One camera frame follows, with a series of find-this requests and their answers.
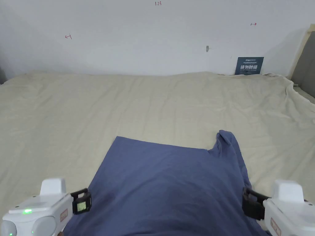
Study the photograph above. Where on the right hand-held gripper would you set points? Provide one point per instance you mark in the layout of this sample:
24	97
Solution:
288	213

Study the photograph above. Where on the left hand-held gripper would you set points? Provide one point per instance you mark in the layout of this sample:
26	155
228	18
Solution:
41	211

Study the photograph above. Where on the dark blue shirt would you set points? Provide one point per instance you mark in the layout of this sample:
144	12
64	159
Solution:
167	186

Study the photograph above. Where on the bed with beige sheet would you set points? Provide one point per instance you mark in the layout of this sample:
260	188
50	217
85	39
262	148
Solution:
103	105

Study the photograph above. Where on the dark blue sign card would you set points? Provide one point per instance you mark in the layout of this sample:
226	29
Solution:
249	66

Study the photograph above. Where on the grey padded headboard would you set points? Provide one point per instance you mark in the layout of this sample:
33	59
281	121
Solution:
305	61

